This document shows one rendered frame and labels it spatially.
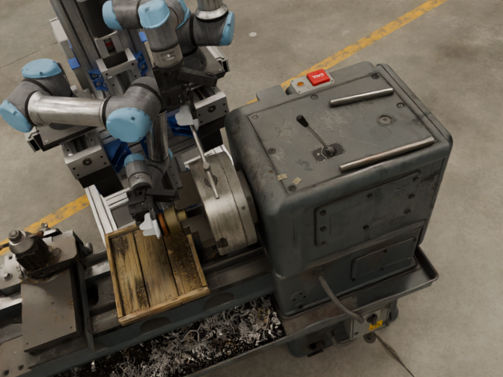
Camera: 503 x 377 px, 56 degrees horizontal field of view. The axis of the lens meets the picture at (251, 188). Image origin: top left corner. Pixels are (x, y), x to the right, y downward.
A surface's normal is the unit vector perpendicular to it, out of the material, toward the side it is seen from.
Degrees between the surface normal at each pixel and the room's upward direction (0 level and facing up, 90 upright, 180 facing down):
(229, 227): 65
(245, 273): 0
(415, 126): 0
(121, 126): 89
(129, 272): 0
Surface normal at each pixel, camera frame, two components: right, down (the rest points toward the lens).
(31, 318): -0.12, -0.61
